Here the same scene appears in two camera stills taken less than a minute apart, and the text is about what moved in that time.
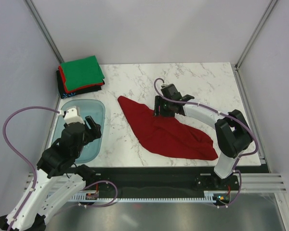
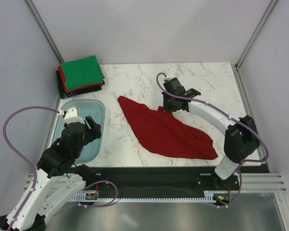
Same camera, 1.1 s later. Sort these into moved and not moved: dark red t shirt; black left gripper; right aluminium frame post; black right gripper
Moved: black right gripper
Not moved: right aluminium frame post; black left gripper; dark red t shirt
